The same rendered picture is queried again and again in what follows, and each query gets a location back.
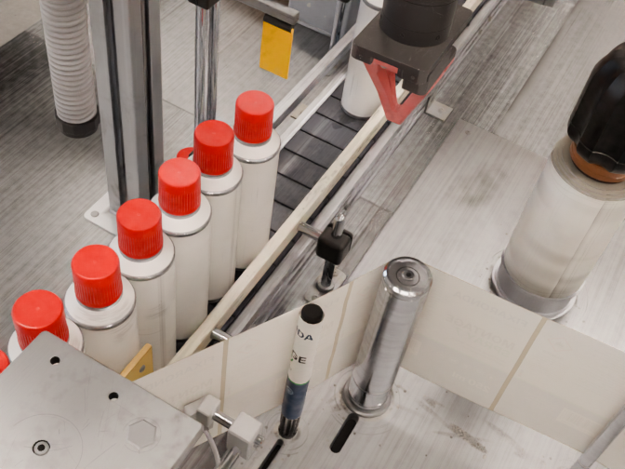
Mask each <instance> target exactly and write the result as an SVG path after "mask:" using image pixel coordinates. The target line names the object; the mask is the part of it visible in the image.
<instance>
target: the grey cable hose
mask: <svg viewBox="0 0 625 469"><path fill-rule="evenodd" d="M39 4H40V10H41V16H42V22H43V28H44V34H45V39H46V45H47V56H48V63H49V70H50V74H51V81H52V86H53V93H54V99H55V104H56V108H55V110H54V111H55V118H56V124H57V127H58V128H59V130H60V132H61V133H62V134H63V135H65V136H67V137H70V138H74V139H82V138H86V137H88V136H90V135H92V134H94V133H95V132H96V131H97V129H98V127H99V123H100V112H99V106H98V105H97V104H96V95H95V86H94V79H93V70H92V60H91V53H90V44H89V33H88V26H87V17H86V0H39Z"/></svg>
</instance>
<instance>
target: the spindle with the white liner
mask: <svg viewBox="0 0 625 469"><path fill-rule="evenodd" d="M567 134H568V135H566V136H564V137H563V138H561V139H560V140H559V141H558V142H556V143H555V144H554V146H553V148H552V152H551V154H550V157H549V159H548V161H547V163H546V165H545V167H544V169H543V170H542V172H541V173H540V175H539V179H538V181H537V183H536V186H535V188H534V190H533V193H532V195H530V197H529V199H528V201H527V203H526V205H525V208H524V210H523V213H522V216H521V218H520V220H519V221H518V223H517V225H516V227H515V229H514V231H513V232H512V236H511V239H510V241H509V242H508V243H507V244H506V246H505V248H504V249H503V251H502V255H501V257H500V258H499V260H498V261H497V262H496V264H495V266H494V269H493V272H492V282H493V286H494V289H495V291H496V292H497V294H498V295H499V297H500V298H502V299H504V300H506V301H508V302H512V303H514V304H516V305H519V306H521V307H523V308H525V309H527V310H529V311H531V312H533V313H536V314H538V315H541V316H544V317H546V318H548V319H555V318H558V317H561V316H563V315H565V314H566V313H567V312H568V311H569V310H570V309H571V308H572V306H573V304H574V303H575V300H576V297H577V295H578V294H579V293H580V291H581V290H582V288H583V286H584V284H585V281H586V278H587V277H588V275H589V274H590V272H591V271H592V268H593V267H594V265H595V264H596V262H597V261H598V259H599V257H600V256H601V254H602V253H603V252H604V250H605V248H606V247H607V245H608V243H609V242H610V240H611V238H612V236H613V235H614V233H615V231H616V230H617V229H618V228H619V226H620V225H621V223H622V222H623V220H624V219H625V42H623V43H621V44H619V45H618V46H616V47H615V48H613V49H612V50H611V51H610V52H609V53H608V54H607V55H605V56H604V57H603V58H601V59H600V60H599V61H598V62H597V63H596V64H595V65H594V67H593V69H592V71H591V74H590V76H589V78H588V80H587V82H586V84H585V86H584V88H583V89H582V91H581V93H580V96H579V98H578V101H577V103H576V105H575V107H574V109H573V111H572V113H571V115H570V117H569V119H568V123H567Z"/></svg>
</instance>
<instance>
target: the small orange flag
mask: <svg viewBox="0 0 625 469"><path fill-rule="evenodd" d="M293 33H294V25H291V24H289V23H287V22H285V21H283V20H279V19H277V18H276V17H273V16H271V15H269V14H267V13H265V15H264V17H263V27H262V37H261V49H260V59H259V67H260V68H263V69H265V70H267V71H269V72H271V73H273V74H277V75H279V76H281V77H283V78H284V79H287V78H288V70H289V63H290V55H291V48H292V40H293Z"/></svg>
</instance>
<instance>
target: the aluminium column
mask: <svg viewBox="0 0 625 469"><path fill-rule="evenodd" d="M88 6H89V16H90V24H91V33H92V43H93V51H94V61H95V70H96V78H97V88H98V97H99V106H100V123H101V132H102V141H103V151H104V159H105V168H106V178H107V186H108V196H109V205H110V213H112V214H113V215H114V216H116V212H117V210H118V209H119V208H120V207H121V206H122V205H123V204H124V203H125V202H126V201H128V200H131V199H136V198H143V199H148V200H150V192H149V172H148V152H147V132H146V113H145V93H144V72H143V53H142V33H141V14H140V0H88ZM144 10H145V34H146V63H147V125H148V146H149V160H150V171H151V183H152V198H153V197H154V196H155V195H156V194H158V169H159V168H160V167H161V165H162V164H164V137H163V102H162V65H161V30H160V0H144Z"/></svg>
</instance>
